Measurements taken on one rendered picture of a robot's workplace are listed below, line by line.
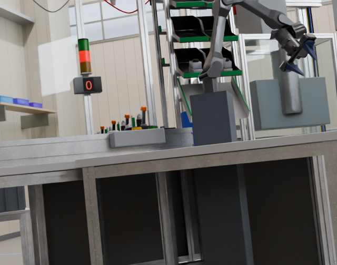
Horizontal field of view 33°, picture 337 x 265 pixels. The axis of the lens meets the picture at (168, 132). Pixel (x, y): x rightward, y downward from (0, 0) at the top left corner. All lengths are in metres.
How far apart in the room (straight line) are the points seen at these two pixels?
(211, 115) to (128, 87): 8.31
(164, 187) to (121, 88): 8.23
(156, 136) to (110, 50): 8.40
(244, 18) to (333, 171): 2.11
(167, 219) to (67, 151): 0.47
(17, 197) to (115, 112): 6.36
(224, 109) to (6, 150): 0.82
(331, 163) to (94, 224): 0.83
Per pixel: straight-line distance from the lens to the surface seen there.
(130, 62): 10.45
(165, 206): 2.27
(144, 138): 2.25
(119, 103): 10.43
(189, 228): 4.15
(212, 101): 2.12
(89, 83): 2.58
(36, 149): 2.23
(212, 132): 2.12
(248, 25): 3.76
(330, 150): 1.87
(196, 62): 2.57
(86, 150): 2.26
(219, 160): 1.90
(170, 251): 2.29
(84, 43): 2.61
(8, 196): 4.25
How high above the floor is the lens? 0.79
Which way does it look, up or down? 4 degrees up
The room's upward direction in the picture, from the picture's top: 6 degrees counter-clockwise
